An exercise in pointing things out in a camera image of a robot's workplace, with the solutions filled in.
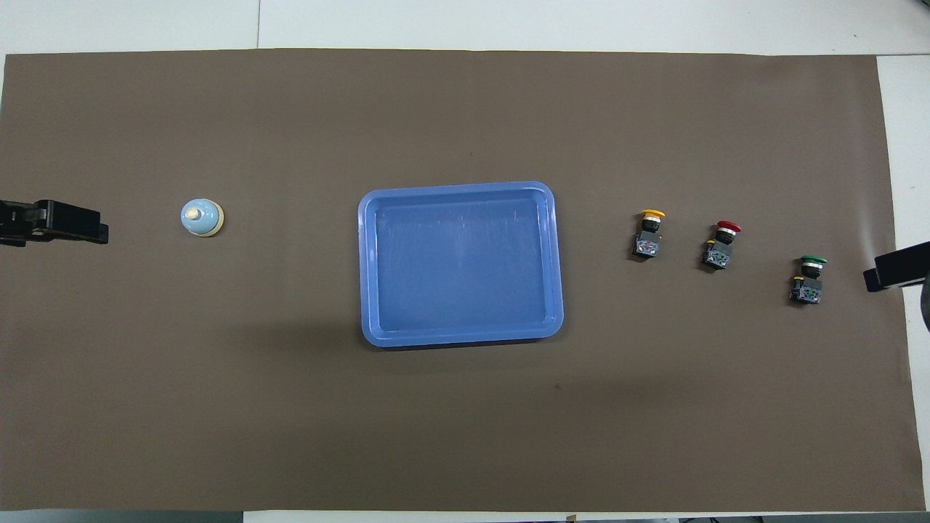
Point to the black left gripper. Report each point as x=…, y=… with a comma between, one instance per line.
x=22, y=224

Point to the green push button switch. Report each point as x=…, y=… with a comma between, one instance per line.
x=808, y=283

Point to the red push button switch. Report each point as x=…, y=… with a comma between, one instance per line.
x=719, y=247

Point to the yellow push button switch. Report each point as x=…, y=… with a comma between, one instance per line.
x=649, y=236

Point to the light blue call bell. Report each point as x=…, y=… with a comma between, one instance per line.
x=201, y=219

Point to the blue plastic tray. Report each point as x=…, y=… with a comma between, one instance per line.
x=458, y=269

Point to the brown table mat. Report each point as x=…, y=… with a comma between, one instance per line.
x=290, y=407

